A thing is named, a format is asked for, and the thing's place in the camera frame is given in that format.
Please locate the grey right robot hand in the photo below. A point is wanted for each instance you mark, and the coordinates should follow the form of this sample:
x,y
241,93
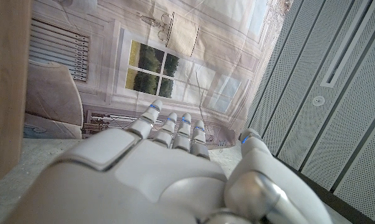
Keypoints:
x,y
137,180

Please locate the printed window backdrop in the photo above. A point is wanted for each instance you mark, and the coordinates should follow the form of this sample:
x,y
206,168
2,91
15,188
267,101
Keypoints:
x,y
175,56

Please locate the round white ceiling fixture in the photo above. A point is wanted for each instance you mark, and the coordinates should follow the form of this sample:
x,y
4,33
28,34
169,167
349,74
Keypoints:
x,y
318,100

